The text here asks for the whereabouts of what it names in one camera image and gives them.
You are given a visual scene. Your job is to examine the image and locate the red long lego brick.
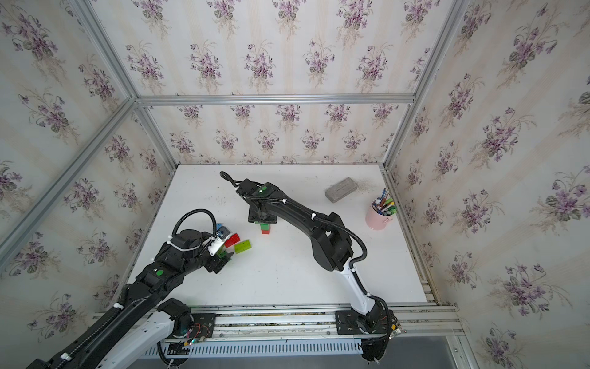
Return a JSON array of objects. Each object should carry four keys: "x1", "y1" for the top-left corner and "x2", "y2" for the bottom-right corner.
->
[{"x1": 224, "y1": 233, "x2": 241, "y2": 248}]

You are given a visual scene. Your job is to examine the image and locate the lime long lego brick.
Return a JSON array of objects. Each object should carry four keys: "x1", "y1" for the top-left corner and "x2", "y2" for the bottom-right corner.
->
[{"x1": 234, "y1": 240, "x2": 252, "y2": 254}]

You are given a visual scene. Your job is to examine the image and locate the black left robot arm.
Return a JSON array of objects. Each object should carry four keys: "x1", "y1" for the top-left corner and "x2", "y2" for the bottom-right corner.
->
[{"x1": 29, "y1": 227, "x2": 231, "y2": 368}]

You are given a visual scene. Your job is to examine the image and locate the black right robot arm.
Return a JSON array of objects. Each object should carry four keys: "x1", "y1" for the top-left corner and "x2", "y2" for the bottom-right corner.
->
[{"x1": 229, "y1": 179, "x2": 397, "y2": 335}]

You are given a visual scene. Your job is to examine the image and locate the grey eraser block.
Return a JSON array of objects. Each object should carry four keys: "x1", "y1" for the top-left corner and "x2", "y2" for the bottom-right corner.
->
[{"x1": 325, "y1": 177, "x2": 358, "y2": 203}]

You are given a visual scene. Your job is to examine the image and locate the pink pen cup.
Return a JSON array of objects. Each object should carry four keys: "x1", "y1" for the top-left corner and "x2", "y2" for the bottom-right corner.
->
[{"x1": 365, "y1": 204, "x2": 395, "y2": 231}]

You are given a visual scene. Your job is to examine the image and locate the colourful pens bundle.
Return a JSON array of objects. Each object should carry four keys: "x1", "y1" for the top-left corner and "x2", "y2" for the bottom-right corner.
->
[{"x1": 372, "y1": 188, "x2": 397, "y2": 217}]

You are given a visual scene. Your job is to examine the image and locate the black right camera cable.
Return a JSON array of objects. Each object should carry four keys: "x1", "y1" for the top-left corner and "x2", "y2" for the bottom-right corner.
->
[{"x1": 219, "y1": 170, "x2": 245, "y2": 189}]

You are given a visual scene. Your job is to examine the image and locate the black camera cable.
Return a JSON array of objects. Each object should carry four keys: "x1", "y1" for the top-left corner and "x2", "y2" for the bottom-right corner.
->
[
  {"x1": 171, "y1": 208, "x2": 218, "y2": 241},
  {"x1": 219, "y1": 170, "x2": 245, "y2": 189}
]

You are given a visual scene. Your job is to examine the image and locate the black left camera cable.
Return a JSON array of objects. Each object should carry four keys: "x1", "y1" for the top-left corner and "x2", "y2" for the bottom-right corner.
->
[{"x1": 171, "y1": 208, "x2": 218, "y2": 241}]

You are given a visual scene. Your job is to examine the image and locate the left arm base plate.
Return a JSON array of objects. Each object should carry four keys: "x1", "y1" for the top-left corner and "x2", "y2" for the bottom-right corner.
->
[{"x1": 171, "y1": 313, "x2": 217, "y2": 341}]

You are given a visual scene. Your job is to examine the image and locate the aluminium mounting rail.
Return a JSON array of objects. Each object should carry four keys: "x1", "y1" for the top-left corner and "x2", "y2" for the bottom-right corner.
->
[{"x1": 80, "y1": 302, "x2": 466, "y2": 345}]

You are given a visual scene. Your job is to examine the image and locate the white slotted cable duct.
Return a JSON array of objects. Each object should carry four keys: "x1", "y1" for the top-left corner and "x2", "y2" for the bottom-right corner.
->
[{"x1": 161, "y1": 338, "x2": 362, "y2": 359}]

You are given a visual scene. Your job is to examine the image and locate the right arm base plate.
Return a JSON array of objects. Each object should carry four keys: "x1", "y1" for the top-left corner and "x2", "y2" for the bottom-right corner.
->
[{"x1": 335, "y1": 305, "x2": 398, "y2": 335}]

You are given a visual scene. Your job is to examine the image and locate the aluminium frame profiles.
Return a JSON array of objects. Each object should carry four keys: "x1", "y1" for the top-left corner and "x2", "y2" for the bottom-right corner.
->
[{"x1": 1, "y1": 1, "x2": 469, "y2": 267}]

